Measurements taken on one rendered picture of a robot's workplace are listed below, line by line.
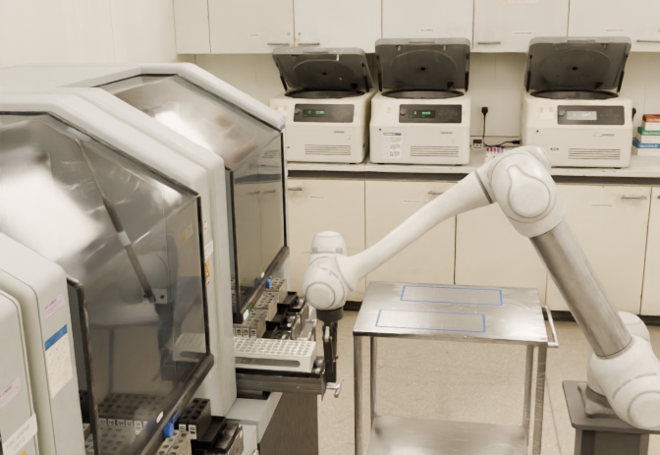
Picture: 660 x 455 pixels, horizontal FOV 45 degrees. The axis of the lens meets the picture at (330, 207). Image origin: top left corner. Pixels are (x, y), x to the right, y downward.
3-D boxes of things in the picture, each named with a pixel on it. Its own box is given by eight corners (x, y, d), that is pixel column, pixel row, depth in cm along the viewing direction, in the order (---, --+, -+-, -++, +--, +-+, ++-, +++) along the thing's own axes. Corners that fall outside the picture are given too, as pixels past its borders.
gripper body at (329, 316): (319, 298, 228) (319, 328, 231) (313, 310, 220) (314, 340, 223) (345, 300, 227) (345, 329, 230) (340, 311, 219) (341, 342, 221)
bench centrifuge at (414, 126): (368, 165, 447) (368, 40, 429) (380, 144, 506) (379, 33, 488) (469, 167, 438) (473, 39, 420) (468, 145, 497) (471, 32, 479)
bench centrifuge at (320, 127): (266, 163, 458) (261, 49, 441) (292, 143, 516) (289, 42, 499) (361, 165, 447) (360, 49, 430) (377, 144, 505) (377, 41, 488)
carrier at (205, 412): (204, 419, 200) (202, 397, 199) (212, 420, 200) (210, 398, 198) (189, 444, 189) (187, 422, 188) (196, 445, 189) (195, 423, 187)
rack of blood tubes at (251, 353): (209, 369, 230) (208, 350, 228) (219, 355, 239) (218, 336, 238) (310, 376, 225) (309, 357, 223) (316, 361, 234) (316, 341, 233)
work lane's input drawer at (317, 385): (94, 386, 236) (91, 359, 233) (114, 366, 249) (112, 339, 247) (337, 403, 224) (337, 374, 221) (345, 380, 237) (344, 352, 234)
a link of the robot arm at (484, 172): (471, 160, 215) (475, 172, 202) (532, 129, 211) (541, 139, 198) (493, 201, 217) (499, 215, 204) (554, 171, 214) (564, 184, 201)
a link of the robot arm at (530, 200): (669, 382, 214) (698, 425, 193) (613, 408, 217) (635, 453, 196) (532, 139, 200) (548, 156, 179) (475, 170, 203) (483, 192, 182)
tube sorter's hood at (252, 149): (71, 314, 230) (46, 95, 213) (150, 250, 288) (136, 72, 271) (243, 324, 222) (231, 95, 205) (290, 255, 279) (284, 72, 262)
